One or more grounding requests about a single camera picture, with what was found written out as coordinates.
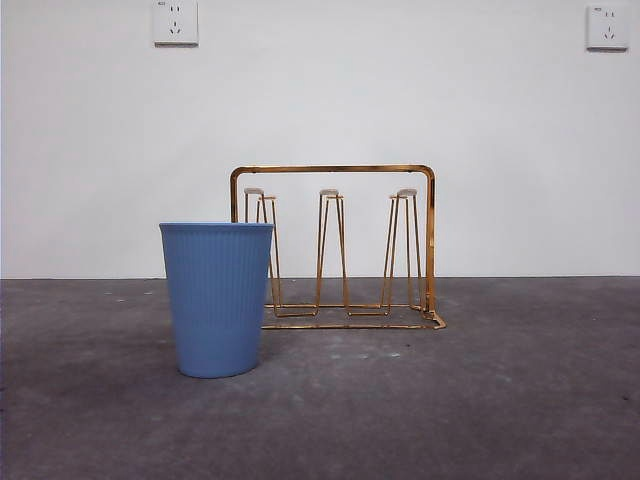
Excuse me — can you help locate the blue ribbed plastic cup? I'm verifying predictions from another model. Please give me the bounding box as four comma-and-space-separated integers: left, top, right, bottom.
158, 222, 276, 379

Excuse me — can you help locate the gold wire cup rack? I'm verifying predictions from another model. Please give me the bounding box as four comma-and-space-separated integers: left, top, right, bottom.
230, 164, 448, 332

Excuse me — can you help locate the white wall socket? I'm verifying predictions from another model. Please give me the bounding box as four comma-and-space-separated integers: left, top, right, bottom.
586, 4, 630, 52
152, 0, 200, 49

